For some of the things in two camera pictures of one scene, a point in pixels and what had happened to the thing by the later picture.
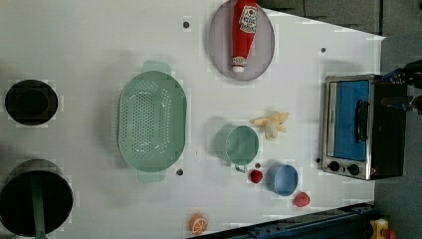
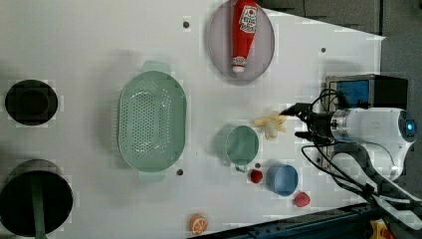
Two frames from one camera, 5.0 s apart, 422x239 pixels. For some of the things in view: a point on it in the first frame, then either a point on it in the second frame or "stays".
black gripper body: (410, 74) to (318, 123)
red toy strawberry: (302, 199) stays
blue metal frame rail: (349, 222) stays
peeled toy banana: (273, 123) stays
